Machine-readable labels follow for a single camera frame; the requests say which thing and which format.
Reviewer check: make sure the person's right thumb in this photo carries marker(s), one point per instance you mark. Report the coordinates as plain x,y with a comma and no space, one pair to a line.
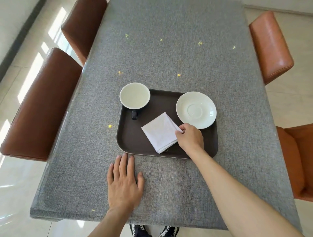
178,135

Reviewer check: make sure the black cup with white inside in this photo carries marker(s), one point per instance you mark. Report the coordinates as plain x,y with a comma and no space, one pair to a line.
134,96

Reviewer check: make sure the person's black white left shoe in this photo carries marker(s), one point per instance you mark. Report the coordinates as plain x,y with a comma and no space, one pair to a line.
138,231

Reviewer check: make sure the person's black white right shoe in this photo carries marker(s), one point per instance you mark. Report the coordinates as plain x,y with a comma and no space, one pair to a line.
169,232

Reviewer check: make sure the white saucer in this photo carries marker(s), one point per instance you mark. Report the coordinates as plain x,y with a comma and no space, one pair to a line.
196,109

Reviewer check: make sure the person's right forearm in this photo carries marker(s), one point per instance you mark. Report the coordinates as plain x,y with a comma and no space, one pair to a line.
232,193

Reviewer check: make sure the person's left forearm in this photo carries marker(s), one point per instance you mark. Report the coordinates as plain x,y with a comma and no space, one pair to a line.
111,223

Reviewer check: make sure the person's left little finger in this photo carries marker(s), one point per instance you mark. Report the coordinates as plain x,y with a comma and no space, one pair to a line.
110,172

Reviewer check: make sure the dark brown serving tray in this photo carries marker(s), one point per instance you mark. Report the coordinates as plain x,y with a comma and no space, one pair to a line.
132,136

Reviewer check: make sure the person's left hand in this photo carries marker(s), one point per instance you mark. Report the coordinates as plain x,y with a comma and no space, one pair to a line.
123,188

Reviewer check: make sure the person's left middle finger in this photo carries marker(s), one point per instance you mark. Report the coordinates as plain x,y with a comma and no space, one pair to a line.
124,164

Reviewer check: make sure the person's right hand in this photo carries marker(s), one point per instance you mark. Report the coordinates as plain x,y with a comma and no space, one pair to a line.
192,140

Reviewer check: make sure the dark brown leather chair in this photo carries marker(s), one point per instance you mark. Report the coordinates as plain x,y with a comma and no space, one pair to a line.
83,26
41,107

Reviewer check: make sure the grey tablecloth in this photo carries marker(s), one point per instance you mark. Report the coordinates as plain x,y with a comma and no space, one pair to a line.
171,61

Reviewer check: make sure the person's black white shoe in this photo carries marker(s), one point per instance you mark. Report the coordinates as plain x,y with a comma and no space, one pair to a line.
169,232
138,231

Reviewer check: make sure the white napkin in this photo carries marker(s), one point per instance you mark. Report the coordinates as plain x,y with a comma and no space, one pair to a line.
159,133

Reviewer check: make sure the person's left thumb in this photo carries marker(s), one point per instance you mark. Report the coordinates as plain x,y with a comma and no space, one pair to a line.
141,180

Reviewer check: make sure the orange leather chair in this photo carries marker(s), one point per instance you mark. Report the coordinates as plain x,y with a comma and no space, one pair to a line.
297,158
270,46

